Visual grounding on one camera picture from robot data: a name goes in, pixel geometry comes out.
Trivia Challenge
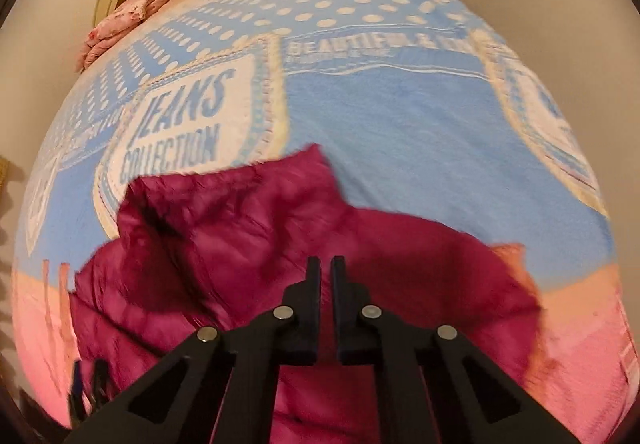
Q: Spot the magenta puffer jacket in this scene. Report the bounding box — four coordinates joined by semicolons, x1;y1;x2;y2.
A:
68;143;547;444

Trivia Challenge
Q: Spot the folded pink floral cloth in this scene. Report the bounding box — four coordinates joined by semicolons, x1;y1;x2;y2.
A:
75;0;171;73

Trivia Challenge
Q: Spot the blue pink patterned bed blanket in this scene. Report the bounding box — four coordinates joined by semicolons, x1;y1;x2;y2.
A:
13;0;639;443

